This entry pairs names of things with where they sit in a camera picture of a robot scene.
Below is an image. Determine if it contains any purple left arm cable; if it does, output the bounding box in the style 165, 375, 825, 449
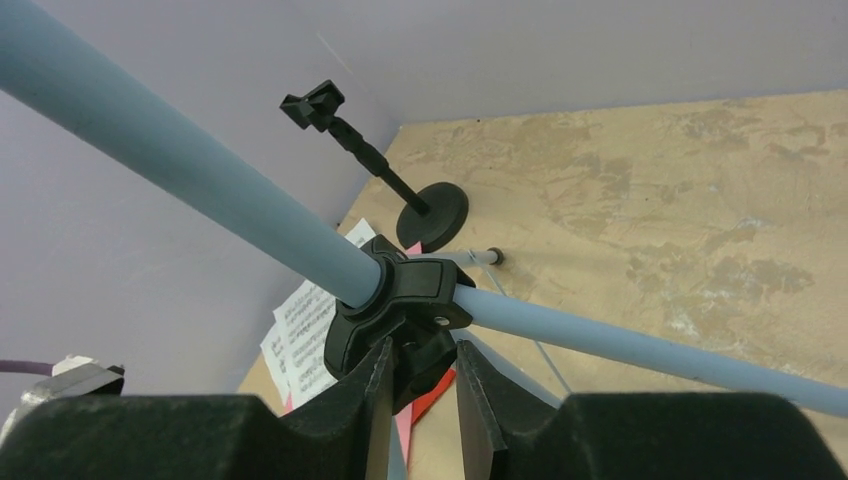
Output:
0, 359, 58, 377

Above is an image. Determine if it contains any red sheet music page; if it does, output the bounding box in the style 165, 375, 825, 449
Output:
411, 367, 456, 425

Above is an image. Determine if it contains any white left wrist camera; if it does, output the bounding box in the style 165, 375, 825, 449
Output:
1, 355, 125, 444

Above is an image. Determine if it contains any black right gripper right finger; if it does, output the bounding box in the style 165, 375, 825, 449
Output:
456, 341, 844, 479

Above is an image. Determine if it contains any black round base mic stand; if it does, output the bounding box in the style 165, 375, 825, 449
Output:
280, 80, 470, 253

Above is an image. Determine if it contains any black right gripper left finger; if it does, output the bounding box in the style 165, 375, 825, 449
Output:
1, 341, 393, 479

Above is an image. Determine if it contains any light blue music stand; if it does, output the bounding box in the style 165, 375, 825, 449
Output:
0, 0, 848, 480

